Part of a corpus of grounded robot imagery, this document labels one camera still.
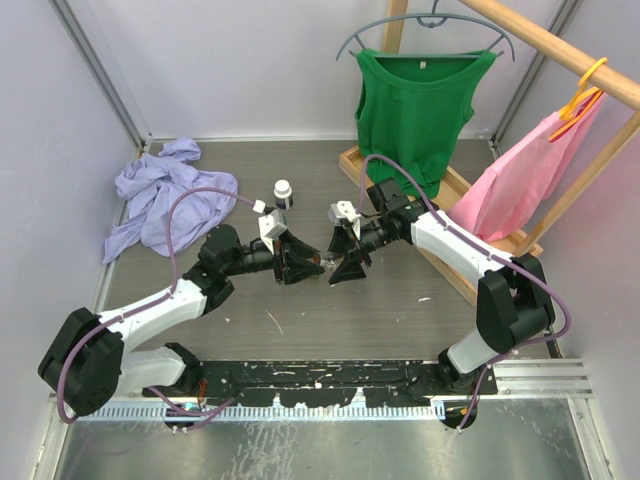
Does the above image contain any clear pill bottle orange cap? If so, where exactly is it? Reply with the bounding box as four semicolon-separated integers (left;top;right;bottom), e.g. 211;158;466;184
320;253;338;273

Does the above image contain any lavender crumpled shirt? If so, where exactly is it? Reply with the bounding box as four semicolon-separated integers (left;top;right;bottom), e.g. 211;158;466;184
103;137;238;264

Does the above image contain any white capped dark pill bottle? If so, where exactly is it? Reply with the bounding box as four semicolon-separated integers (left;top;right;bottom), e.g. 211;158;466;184
274;179;293;210

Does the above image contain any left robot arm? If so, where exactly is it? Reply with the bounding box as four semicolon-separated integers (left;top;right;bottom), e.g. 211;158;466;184
37;225;324;416

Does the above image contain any yellow clothes hanger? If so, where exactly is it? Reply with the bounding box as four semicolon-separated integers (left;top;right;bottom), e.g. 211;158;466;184
549;57;608;143

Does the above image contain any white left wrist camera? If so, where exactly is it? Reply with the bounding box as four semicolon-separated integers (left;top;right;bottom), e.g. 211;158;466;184
252;200;288;254

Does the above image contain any grey clothes hanger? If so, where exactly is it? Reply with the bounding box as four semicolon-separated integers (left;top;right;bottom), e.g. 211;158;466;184
335;1;516;62

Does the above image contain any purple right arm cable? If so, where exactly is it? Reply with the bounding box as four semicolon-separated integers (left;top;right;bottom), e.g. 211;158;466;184
357;154;572;430

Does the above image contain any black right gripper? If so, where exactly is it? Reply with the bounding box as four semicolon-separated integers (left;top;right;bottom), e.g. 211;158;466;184
322;215;391;284

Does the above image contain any green tank top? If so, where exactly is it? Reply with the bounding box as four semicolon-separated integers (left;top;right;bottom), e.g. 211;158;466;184
355;49;497;199

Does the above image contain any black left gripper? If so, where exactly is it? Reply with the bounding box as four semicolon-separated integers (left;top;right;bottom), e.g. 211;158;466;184
223;230;324;285

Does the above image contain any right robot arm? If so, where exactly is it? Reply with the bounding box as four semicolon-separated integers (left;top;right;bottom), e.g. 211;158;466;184
328;179;555;394

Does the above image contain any pink shirt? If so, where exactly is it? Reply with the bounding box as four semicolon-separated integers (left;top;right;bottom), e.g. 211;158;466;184
447;93;607;243

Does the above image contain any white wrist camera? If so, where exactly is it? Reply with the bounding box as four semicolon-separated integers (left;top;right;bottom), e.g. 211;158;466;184
252;200;288;254
328;200;362;240

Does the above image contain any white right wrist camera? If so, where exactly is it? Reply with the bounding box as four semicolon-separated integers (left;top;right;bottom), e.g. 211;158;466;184
328;200;362;240

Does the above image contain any wooden clothes rack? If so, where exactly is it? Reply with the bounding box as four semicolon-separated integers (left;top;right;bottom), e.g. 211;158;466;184
338;0;640;306

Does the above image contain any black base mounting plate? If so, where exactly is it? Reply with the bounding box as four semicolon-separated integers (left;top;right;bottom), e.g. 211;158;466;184
159;360;477;408

